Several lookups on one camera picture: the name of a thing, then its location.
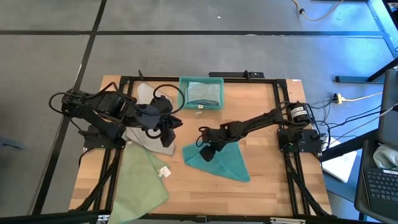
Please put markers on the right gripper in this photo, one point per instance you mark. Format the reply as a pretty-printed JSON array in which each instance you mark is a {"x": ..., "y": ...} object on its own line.
[{"x": 217, "y": 137}]

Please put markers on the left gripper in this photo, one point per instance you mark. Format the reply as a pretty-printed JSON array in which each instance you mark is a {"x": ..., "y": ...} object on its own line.
[{"x": 168, "y": 137}]

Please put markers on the teal microfiber towel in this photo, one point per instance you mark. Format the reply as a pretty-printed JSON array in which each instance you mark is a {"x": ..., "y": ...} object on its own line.
[{"x": 230, "y": 165}]

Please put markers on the light blue microfiber towel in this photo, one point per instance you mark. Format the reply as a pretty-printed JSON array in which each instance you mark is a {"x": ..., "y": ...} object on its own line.
[{"x": 202, "y": 93}]

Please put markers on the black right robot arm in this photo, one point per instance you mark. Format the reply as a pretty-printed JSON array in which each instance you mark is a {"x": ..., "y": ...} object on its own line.
[{"x": 258, "y": 121}]

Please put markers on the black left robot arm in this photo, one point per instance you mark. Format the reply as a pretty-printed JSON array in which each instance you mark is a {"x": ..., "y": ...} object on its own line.
[{"x": 93, "y": 105}]

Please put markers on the light green microfiber towel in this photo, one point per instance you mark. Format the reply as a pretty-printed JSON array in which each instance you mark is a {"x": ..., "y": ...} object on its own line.
[{"x": 136, "y": 186}]

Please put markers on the teal mesh basket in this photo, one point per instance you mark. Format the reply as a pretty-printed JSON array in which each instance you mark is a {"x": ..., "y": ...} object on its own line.
[{"x": 182, "y": 102}]

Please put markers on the black mounting bar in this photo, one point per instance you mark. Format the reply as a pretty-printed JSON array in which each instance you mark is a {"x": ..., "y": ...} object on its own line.
[{"x": 230, "y": 74}]

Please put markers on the yellow power plug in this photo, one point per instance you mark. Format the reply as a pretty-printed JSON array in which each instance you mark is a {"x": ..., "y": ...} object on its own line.
[{"x": 339, "y": 99}]

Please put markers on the crumpled white cloth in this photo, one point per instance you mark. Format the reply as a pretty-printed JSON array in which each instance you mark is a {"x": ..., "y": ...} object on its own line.
[{"x": 385, "y": 157}]

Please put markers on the dark laptop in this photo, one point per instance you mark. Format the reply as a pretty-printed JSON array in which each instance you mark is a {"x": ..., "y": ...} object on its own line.
[{"x": 382, "y": 189}]

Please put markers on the black aluminium table frame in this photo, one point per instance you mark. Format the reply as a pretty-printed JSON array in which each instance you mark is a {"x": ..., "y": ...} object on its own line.
[{"x": 126, "y": 80}]

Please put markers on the silver metal bracket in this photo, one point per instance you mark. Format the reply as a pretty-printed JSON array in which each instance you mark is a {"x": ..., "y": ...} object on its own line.
[{"x": 287, "y": 220}]

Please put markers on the metal desk frame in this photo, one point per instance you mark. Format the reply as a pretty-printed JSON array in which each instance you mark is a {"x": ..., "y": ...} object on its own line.
[{"x": 357, "y": 79}]

